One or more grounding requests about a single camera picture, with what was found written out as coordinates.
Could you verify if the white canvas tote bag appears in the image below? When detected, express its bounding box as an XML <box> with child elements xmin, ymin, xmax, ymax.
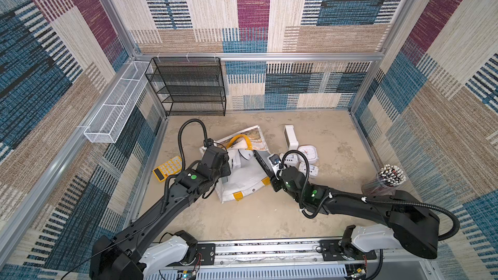
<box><xmin>215</xmin><ymin>125</ymin><xmax>271</xmax><ymax>203</ymax></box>

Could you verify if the small white gadget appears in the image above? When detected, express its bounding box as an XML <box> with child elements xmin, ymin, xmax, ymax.
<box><xmin>280</xmin><ymin>154</ymin><xmax>300</xmax><ymax>167</ymax></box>

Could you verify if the white square alarm clock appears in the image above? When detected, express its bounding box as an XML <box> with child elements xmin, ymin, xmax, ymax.
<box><xmin>298</xmin><ymin>145</ymin><xmax>319</xmax><ymax>165</ymax></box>

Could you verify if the white cube digital clock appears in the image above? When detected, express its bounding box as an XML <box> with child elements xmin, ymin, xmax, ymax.
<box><xmin>284</xmin><ymin>124</ymin><xmax>299</xmax><ymax>150</ymax></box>

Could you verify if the grey white device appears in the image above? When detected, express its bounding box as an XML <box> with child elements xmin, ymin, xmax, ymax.
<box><xmin>253</xmin><ymin>150</ymin><xmax>275</xmax><ymax>180</ymax></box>

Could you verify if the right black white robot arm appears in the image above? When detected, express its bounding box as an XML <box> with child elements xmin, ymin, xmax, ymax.
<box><xmin>262</xmin><ymin>150</ymin><xmax>460</xmax><ymax>259</ymax></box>

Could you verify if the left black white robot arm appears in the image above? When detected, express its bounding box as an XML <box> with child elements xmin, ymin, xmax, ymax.
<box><xmin>70</xmin><ymin>119</ymin><xmax>231</xmax><ymax>279</ymax></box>

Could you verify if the yellow calculator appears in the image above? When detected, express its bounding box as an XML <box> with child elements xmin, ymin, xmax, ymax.
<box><xmin>153</xmin><ymin>156</ymin><xmax>182</xmax><ymax>182</ymax></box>

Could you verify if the black mesh shelf rack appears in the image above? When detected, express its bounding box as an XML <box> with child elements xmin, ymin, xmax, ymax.
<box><xmin>145</xmin><ymin>57</ymin><xmax>227</xmax><ymax>117</ymax></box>

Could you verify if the cup of pencils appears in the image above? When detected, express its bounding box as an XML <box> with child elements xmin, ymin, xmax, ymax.
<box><xmin>361</xmin><ymin>165</ymin><xmax>407</xmax><ymax>196</ymax></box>

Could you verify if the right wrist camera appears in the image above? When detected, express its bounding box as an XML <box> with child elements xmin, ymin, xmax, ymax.
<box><xmin>268</xmin><ymin>154</ymin><xmax>281</xmax><ymax>176</ymax></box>

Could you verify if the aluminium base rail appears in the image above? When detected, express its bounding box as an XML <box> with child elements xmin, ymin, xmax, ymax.
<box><xmin>96</xmin><ymin>235</ymin><xmax>433</xmax><ymax>280</ymax></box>

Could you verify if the white wire mesh basket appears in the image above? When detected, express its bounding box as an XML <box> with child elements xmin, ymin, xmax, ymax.
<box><xmin>84</xmin><ymin>61</ymin><xmax>149</xmax><ymax>144</ymax></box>

